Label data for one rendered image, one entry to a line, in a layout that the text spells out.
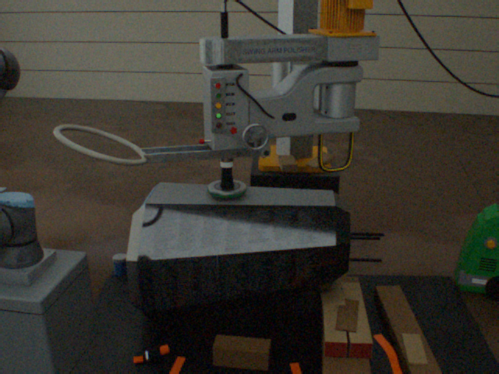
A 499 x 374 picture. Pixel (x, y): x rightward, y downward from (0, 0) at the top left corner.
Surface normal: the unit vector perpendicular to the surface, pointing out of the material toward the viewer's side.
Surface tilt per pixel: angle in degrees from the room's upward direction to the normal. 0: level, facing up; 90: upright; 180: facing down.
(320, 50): 90
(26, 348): 90
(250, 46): 90
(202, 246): 45
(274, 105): 90
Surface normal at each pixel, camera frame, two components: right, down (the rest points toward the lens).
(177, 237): -0.02, -0.40
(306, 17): 0.46, 0.32
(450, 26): -0.16, 0.36
